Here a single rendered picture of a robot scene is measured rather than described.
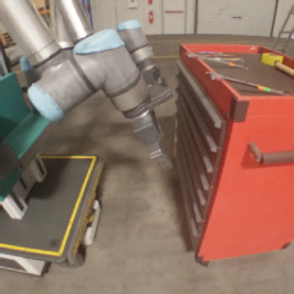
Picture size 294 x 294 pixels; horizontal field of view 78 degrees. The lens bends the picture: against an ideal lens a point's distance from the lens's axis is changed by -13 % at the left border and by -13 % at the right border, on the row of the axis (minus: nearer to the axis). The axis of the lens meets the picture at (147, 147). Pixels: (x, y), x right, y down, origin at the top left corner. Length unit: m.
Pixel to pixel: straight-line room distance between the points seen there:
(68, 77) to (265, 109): 0.42
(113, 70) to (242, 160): 0.38
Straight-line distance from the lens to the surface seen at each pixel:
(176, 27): 10.80
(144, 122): 0.47
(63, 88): 0.41
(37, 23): 0.54
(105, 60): 0.40
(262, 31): 12.32
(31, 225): 1.10
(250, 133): 0.52
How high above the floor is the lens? 1.11
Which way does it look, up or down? 36 degrees down
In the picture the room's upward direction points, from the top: 3 degrees counter-clockwise
